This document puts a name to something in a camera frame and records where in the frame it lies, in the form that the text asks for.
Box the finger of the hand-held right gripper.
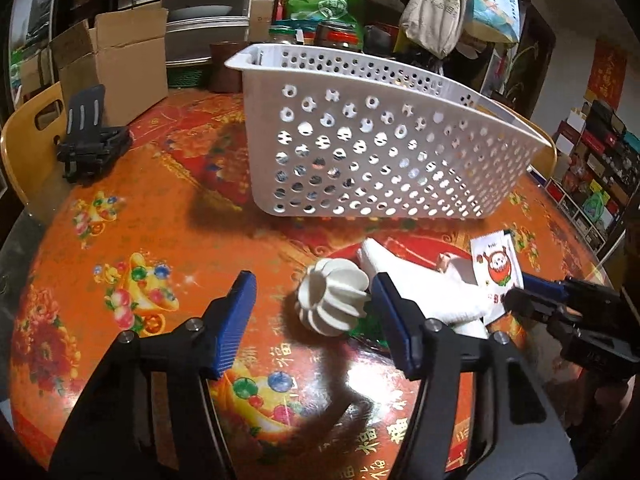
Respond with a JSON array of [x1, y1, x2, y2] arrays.
[[522, 274, 581, 306], [501, 287, 561, 326]]

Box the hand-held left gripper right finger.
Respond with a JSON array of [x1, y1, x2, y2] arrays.
[[370, 272, 583, 480]]

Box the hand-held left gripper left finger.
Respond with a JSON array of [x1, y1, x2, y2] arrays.
[[47, 270, 258, 480]]

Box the white cartoon print packet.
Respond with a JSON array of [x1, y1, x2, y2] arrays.
[[470, 230, 526, 325]]

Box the white cloth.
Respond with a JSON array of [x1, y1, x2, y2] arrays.
[[359, 237, 506, 341]]

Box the white ribbed soft ball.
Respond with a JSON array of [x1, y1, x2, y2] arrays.
[[296, 257, 372, 338]]

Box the white perforated plastic basket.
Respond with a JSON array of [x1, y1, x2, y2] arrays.
[[224, 42, 557, 221]]

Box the green patterned packet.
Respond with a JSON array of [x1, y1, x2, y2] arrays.
[[350, 320, 396, 356]]

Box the stack of assorted boxes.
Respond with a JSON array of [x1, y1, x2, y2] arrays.
[[545, 100, 640, 251]]

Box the dark framed picture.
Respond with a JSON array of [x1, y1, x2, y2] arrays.
[[505, 10, 557, 116]]

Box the black folding phone stand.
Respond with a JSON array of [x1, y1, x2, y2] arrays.
[[56, 84, 133, 183]]

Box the green plastic basket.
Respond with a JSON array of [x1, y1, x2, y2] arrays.
[[167, 62, 213, 88]]

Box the brown cup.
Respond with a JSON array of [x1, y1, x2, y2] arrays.
[[209, 41, 251, 93]]

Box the open cardboard box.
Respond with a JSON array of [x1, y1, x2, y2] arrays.
[[50, 7, 169, 126]]

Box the colourful printed bag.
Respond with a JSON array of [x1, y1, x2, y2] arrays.
[[462, 0, 521, 43]]

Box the small glass jar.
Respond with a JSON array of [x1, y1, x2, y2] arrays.
[[268, 25, 299, 46]]

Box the stacked metal steamer pots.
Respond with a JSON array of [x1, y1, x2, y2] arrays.
[[160, 0, 251, 61]]

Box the beige canvas tote bag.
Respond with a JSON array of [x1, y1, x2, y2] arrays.
[[398, 0, 471, 58]]

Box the green shopping bag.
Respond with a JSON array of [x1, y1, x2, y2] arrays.
[[282, 0, 366, 36]]

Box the red wall poster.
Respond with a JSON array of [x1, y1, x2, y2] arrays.
[[587, 40, 628, 108]]

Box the wooden chair with handle hole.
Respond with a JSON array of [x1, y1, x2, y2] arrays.
[[0, 81, 68, 226]]

